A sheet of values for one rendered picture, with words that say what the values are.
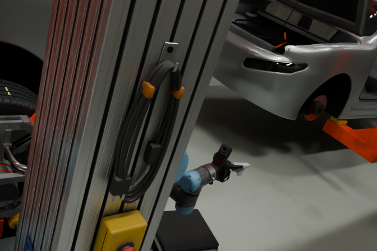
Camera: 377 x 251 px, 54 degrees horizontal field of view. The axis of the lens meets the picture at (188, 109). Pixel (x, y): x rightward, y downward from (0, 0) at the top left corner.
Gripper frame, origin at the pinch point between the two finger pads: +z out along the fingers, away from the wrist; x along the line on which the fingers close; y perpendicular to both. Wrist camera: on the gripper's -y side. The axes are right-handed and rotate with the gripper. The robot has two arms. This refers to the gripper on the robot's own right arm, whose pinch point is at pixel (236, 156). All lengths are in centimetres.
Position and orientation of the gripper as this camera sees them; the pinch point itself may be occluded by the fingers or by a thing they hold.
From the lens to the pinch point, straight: 169.3
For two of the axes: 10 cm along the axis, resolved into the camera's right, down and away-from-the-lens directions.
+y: -2.0, 9.3, 3.2
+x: 7.6, 3.5, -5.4
